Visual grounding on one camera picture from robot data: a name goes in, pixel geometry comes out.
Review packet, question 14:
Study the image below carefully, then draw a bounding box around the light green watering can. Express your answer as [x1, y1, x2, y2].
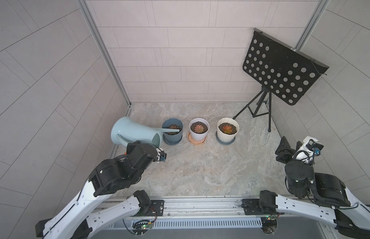
[111, 117, 180, 147]

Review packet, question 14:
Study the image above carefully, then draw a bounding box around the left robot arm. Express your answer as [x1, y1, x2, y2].
[35, 141, 167, 239]

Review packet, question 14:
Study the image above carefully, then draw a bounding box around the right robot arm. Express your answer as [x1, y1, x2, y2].
[259, 136, 370, 239]

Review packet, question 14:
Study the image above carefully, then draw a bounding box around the blue-grey plant pot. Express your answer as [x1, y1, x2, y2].
[162, 118, 183, 145]

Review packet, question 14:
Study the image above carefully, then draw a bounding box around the terracotta saucer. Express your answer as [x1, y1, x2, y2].
[187, 132, 206, 145]

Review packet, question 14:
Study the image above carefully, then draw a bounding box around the blue saucer under cream pot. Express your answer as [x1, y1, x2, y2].
[216, 132, 236, 145]

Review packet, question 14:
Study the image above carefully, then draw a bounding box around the cream right plant pot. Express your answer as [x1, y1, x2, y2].
[217, 118, 240, 142]

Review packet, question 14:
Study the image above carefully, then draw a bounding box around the white middle plant pot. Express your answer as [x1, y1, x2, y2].
[189, 118, 210, 141]

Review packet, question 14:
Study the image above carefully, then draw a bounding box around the left circuit board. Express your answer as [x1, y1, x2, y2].
[132, 220, 154, 236]

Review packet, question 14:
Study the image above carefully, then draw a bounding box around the circuit board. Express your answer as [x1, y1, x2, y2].
[132, 220, 154, 236]
[261, 218, 278, 234]

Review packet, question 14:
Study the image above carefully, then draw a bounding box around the right circuit board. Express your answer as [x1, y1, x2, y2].
[261, 218, 278, 234]

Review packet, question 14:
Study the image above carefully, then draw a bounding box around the black perforated music stand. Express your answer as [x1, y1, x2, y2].
[242, 28, 329, 124]

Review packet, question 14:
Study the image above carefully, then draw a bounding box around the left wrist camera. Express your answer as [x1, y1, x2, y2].
[156, 148, 167, 162]

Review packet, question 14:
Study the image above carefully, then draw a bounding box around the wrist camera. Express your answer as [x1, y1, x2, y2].
[293, 136, 324, 165]
[156, 148, 167, 162]

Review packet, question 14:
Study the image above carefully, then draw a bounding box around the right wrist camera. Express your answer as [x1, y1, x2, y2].
[293, 136, 324, 165]

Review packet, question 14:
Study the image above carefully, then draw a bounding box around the aluminium mounting rail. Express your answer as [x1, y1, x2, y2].
[92, 195, 327, 222]

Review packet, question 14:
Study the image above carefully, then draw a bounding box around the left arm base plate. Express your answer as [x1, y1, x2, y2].
[144, 200, 165, 217]

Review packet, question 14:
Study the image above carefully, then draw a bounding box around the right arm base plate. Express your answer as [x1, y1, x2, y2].
[241, 198, 283, 216]

